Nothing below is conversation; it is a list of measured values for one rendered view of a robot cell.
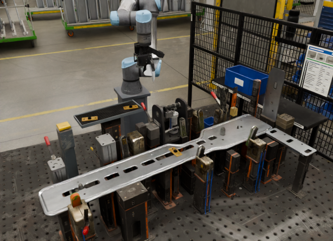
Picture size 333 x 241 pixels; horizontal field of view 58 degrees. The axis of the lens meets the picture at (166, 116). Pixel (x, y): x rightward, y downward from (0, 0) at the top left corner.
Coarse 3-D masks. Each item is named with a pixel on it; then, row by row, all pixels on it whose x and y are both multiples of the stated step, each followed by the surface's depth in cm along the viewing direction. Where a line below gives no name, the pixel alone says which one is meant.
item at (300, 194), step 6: (306, 150) 169; (300, 156) 169; (306, 156) 165; (312, 156) 168; (300, 162) 170; (306, 162) 167; (300, 168) 171; (306, 168) 171; (300, 174) 172; (294, 180) 177; (300, 180) 174; (288, 186) 184; (294, 186) 179; (300, 186) 177; (294, 192) 179; (300, 192) 179; (300, 198) 176
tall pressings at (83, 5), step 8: (64, 0) 739; (72, 0) 745; (80, 0) 757; (88, 0) 780; (96, 0) 786; (104, 0) 800; (112, 0) 809; (64, 8) 765; (72, 8) 757; (80, 8) 764; (88, 8) 814; (96, 8) 795; (104, 8) 806; (112, 8) 816; (72, 16) 764; (80, 16) 771; (88, 16) 816; (96, 16) 807; (104, 16) 815
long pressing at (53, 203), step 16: (208, 128) 186; (240, 128) 187; (272, 128) 188; (176, 144) 171; (192, 144) 172; (208, 144) 172; (224, 144) 172; (128, 160) 159; (144, 160) 159; (160, 160) 159; (176, 160) 159; (80, 176) 148; (96, 176) 148; (128, 176) 148; (144, 176) 149; (48, 192) 138; (64, 192) 139; (80, 192) 138; (96, 192) 138; (48, 208) 130; (64, 208) 130
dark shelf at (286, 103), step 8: (216, 80) 247; (224, 80) 247; (232, 88) 233; (240, 96) 225; (248, 96) 221; (264, 96) 221; (280, 104) 210; (288, 104) 210; (296, 104) 210; (280, 112) 199; (288, 112) 199; (296, 112) 199; (304, 112) 199; (312, 112) 199; (296, 120) 190; (304, 120) 190; (312, 120) 190; (320, 120) 190; (304, 128) 185
